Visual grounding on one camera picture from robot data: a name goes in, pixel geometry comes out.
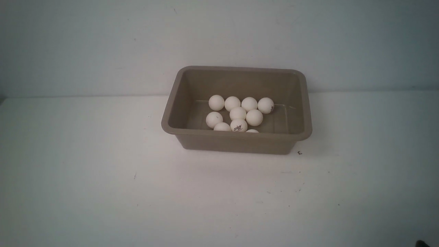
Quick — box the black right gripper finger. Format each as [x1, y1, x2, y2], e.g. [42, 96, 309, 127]
[416, 240, 430, 247]

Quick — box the white logo ball corner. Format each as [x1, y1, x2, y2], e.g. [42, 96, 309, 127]
[230, 119, 248, 132]
[258, 97, 274, 114]

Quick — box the white logo ball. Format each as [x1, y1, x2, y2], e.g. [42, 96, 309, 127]
[208, 94, 225, 111]
[229, 106, 247, 121]

